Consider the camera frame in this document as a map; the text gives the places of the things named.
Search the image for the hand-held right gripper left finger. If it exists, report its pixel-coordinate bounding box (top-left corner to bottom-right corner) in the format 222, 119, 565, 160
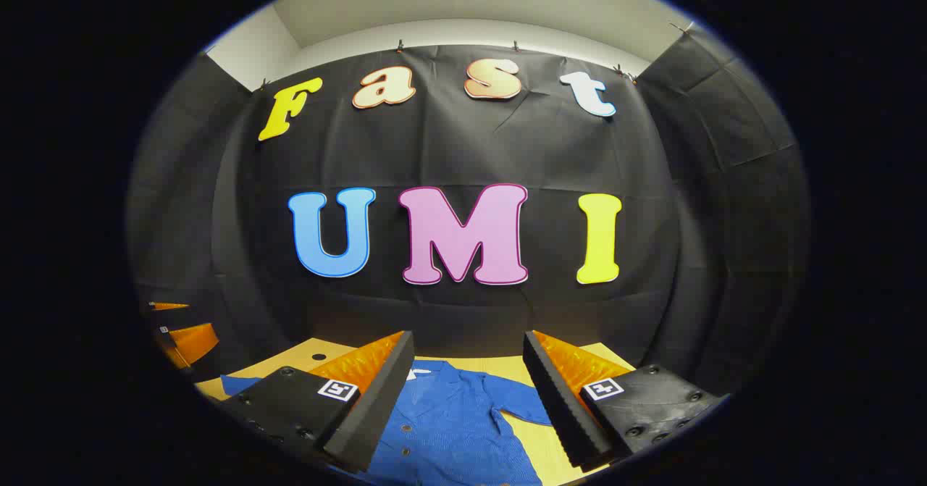
216, 330, 416, 474

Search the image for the blue button shirt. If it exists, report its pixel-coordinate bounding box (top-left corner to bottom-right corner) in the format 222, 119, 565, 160
219, 359, 555, 486

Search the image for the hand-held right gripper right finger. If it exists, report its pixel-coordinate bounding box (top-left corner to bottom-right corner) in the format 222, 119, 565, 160
522, 330, 727, 473

